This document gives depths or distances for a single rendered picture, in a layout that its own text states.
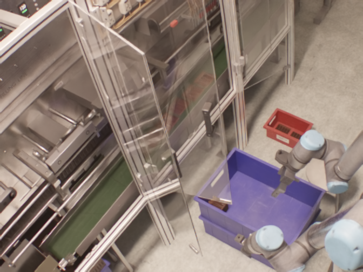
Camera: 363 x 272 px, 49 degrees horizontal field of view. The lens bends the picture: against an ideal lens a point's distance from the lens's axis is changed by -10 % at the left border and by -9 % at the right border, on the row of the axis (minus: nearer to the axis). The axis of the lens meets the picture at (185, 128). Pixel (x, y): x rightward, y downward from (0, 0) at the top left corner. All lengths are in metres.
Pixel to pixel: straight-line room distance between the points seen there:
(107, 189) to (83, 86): 0.52
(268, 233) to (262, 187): 1.13
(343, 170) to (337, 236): 0.70
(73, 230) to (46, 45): 0.91
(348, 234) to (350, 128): 2.29
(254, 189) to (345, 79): 1.41
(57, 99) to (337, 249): 1.60
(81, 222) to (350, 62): 2.56
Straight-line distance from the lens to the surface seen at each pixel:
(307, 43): 3.86
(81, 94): 2.09
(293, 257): 1.51
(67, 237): 2.15
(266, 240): 1.48
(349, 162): 1.61
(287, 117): 3.10
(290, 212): 2.50
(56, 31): 2.14
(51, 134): 2.01
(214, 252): 2.64
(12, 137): 2.08
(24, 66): 2.07
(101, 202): 2.18
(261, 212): 2.50
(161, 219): 2.44
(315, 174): 2.62
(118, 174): 2.23
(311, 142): 1.70
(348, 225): 0.97
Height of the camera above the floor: 2.40
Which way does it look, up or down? 49 degrees down
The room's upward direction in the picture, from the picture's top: 13 degrees counter-clockwise
